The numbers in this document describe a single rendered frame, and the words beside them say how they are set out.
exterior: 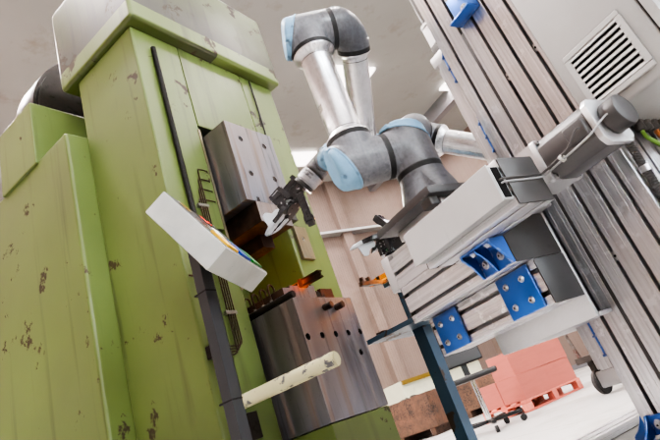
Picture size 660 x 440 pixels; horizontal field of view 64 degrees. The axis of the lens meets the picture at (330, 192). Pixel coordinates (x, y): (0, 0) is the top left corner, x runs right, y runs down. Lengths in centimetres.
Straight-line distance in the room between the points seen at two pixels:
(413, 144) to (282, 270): 138
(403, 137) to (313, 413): 106
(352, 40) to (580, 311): 89
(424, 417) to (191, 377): 674
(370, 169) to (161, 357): 113
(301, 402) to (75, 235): 114
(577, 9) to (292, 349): 141
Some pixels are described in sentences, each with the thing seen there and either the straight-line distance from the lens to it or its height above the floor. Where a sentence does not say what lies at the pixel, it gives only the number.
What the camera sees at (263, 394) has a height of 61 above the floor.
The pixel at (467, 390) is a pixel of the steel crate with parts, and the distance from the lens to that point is 957.
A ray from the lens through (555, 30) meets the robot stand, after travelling 117.
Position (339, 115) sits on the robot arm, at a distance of 131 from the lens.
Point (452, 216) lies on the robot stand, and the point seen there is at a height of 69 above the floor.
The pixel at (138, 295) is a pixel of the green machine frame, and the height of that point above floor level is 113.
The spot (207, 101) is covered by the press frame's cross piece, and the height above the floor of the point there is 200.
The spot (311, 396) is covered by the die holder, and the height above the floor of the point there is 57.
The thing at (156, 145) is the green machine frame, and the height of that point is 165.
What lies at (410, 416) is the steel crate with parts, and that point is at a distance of 862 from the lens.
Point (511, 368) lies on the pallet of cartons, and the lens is 650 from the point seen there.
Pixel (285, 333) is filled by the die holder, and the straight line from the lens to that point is 199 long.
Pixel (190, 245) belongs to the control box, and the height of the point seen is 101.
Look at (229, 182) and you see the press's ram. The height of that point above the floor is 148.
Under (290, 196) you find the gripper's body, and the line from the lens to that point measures 170.
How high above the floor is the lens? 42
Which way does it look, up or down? 24 degrees up
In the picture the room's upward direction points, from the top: 21 degrees counter-clockwise
